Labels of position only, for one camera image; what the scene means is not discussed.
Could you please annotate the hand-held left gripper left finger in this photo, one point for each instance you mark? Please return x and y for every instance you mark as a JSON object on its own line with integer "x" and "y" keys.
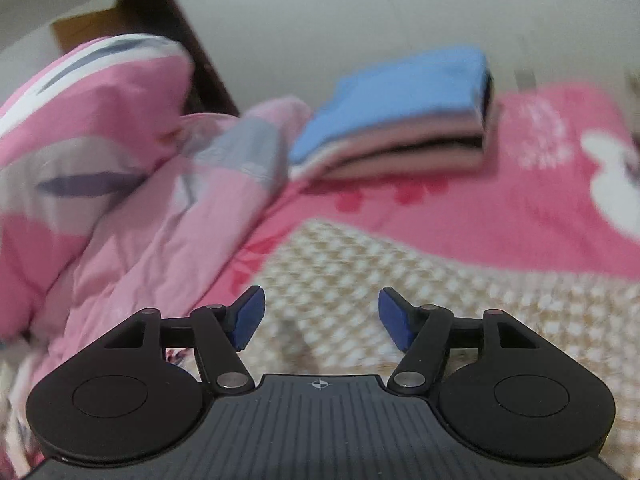
{"x": 250, "y": 315}

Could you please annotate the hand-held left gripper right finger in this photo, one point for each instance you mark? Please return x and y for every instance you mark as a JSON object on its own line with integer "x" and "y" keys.
{"x": 395, "y": 317}

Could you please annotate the beige checked knit cardigan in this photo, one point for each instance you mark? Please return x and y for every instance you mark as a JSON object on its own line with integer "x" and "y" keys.
{"x": 500, "y": 310}

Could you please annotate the pink printed quilt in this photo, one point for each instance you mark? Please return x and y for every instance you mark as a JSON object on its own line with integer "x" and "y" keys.
{"x": 125, "y": 160}

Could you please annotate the dark wooden door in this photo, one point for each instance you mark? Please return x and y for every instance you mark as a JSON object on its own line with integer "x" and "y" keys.
{"x": 165, "y": 25}

